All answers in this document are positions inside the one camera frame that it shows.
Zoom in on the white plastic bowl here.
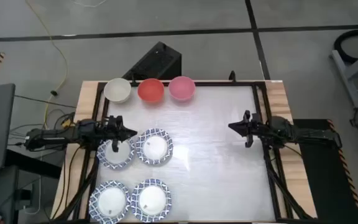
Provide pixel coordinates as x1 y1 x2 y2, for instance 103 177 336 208
103 77 132 104

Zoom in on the pink plastic bowl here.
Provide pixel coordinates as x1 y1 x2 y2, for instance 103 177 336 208
168 76 196 102

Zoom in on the black perforated box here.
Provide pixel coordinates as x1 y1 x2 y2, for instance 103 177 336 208
121 41 182 81

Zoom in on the white floor cable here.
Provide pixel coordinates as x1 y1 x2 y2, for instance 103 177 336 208
70 0 108 8

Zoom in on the black metal table frame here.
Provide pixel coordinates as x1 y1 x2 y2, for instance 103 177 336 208
54 80 315 224

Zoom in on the black hose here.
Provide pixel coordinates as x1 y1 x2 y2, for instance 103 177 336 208
333 29 358 65

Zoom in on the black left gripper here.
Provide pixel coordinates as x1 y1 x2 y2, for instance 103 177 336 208
99 115 138 153

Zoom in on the yellow cable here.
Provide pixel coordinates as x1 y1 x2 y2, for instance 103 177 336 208
25 0 69 130

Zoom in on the blue patterned paper bowl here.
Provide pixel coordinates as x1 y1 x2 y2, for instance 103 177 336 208
130 178 173 223
88 180 132 224
134 128 174 166
96 138 135 170

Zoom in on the thin white cable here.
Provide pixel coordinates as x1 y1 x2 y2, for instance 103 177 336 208
22 183 42 215

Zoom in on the orange plastic bowl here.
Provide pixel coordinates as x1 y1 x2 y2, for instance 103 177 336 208
137 78 165 103

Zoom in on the grey metal stand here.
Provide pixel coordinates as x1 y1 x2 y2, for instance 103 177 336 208
330 43 358 109

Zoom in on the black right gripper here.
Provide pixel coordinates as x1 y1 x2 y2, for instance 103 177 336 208
227 110 262 149

